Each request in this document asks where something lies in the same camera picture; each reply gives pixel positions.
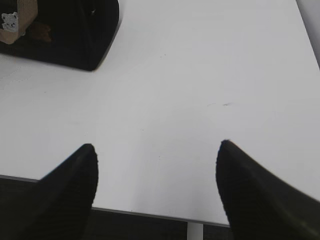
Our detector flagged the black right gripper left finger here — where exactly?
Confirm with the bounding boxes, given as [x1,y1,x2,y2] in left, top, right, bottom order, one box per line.
[14,143,99,240]

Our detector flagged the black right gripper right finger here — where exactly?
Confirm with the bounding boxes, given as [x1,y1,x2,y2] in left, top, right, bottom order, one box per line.
[215,140,320,240]

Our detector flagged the white table leg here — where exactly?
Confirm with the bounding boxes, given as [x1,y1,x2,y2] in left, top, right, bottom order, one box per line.
[187,222,204,240]

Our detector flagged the black tote bag tan handles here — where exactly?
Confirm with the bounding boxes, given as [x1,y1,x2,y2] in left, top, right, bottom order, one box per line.
[0,0,120,71]

